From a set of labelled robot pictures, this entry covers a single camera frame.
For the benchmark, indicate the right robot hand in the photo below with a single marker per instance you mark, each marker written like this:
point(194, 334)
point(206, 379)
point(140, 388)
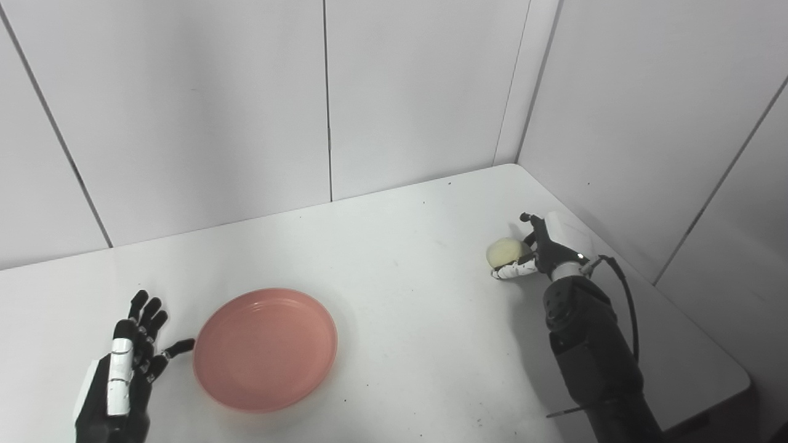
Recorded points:
point(548, 249)

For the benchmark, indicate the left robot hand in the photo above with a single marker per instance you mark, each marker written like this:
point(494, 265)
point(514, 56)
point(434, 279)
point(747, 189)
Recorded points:
point(123, 375)

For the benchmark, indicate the cream steamed bun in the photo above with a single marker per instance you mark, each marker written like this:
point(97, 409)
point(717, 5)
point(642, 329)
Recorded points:
point(506, 251)

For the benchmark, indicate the pink plate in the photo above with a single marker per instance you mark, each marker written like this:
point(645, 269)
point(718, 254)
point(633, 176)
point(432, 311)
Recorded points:
point(265, 349)

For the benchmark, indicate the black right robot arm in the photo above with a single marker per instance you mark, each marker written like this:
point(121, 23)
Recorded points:
point(591, 351)

